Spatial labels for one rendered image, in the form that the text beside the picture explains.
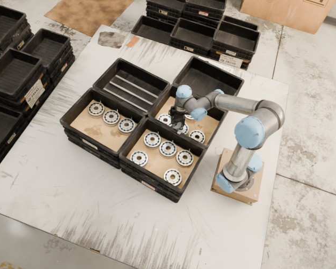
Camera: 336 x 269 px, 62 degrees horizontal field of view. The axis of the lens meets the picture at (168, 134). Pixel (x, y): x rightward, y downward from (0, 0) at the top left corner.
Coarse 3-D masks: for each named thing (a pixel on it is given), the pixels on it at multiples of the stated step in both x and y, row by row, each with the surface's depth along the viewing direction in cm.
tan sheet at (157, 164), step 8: (144, 136) 168; (136, 144) 165; (152, 152) 164; (152, 160) 161; (160, 160) 162; (168, 160) 162; (152, 168) 159; (160, 168) 159; (168, 168) 160; (176, 168) 160; (184, 168) 161; (192, 168) 161; (160, 176) 157; (184, 176) 158
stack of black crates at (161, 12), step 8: (152, 0) 304; (160, 0) 305; (168, 0) 306; (176, 0) 307; (184, 0) 304; (152, 8) 294; (160, 8) 290; (168, 8) 286; (176, 8) 301; (152, 16) 302; (160, 16) 298; (168, 16) 294; (176, 16) 292
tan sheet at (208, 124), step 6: (168, 102) 182; (162, 108) 180; (168, 108) 180; (204, 120) 178; (210, 120) 179; (216, 120) 179; (192, 126) 175; (198, 126) 176; (204, 126) 176; (210, 126) 176; (216, 126) 177; (204, 132) 174; (210, 132) 174; (204, 144) 170
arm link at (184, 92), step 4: (180, 88) 141; (184, 88) 142; (188, 88) 142; (176, 92) 145; (180, 92) 140; (184, 92) 140; (188, 92) 141; (176, 96) 145; (180, 96) 141; (184, 96) 140; (188, 96) 141; (192, 96) 143; (176, 100) 147; (180, 100) 143; (184, 100) 142; (176, 104) 149; (180, 104) 146
